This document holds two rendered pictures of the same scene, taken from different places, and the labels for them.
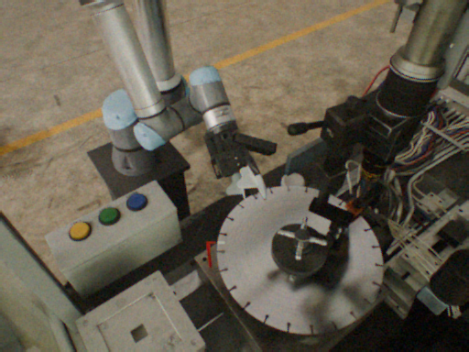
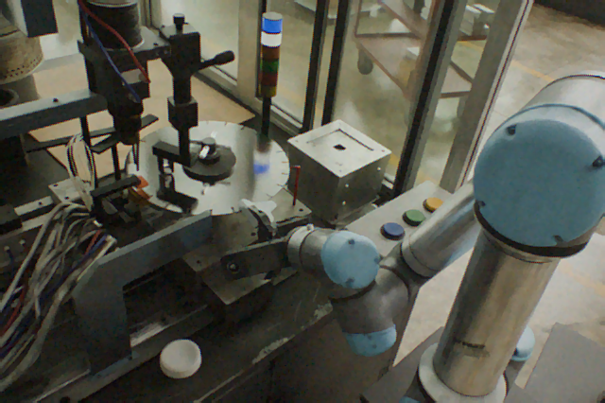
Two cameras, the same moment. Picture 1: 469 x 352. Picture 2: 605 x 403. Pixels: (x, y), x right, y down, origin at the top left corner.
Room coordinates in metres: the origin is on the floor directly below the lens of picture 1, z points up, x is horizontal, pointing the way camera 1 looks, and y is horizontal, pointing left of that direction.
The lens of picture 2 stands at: (1.30, -0.11, 1.60)
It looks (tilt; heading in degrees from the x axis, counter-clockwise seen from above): 39 degrees down; 168
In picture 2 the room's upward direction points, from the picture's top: 8 degrees clockwise
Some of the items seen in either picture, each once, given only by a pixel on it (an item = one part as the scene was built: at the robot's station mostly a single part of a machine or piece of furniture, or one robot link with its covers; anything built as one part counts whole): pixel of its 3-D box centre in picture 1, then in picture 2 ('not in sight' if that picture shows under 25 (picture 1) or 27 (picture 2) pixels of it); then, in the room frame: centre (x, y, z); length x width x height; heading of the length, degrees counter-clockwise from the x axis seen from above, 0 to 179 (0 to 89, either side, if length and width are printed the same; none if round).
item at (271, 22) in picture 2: not in sight; (272, 23); (0.10, 0.01, 1.14); 0.05 x 0.04 x 0.03; 36
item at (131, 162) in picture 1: (134, 147); not in sight; (0.82, 0.31, 0.80); 0.15 x 0.15 x 0.10
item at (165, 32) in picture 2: (338, 148); (181, 74); (0.43, -0.17, 1.17); 0.06 x 0.05 x 0.20; 117
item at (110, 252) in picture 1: (119, 237); (401, 240); (0.47, 0.28, 0.82); 0.28 x 0.11 x 0.15; 126
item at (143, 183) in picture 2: (364, 204); (120, 198); (0.48, -0.29, 0.95); 0.10 x 0.03 x 0.07; 126
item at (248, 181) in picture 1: (249, 182); (260, 207); (0.53, -0.04, 0.96); 0.09 x 0.06 x 0.03; 24
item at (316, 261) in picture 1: (299, 246); (209, 157); (0.37, -0.13, 0.96); 0.11 x 0.11 x 0.03
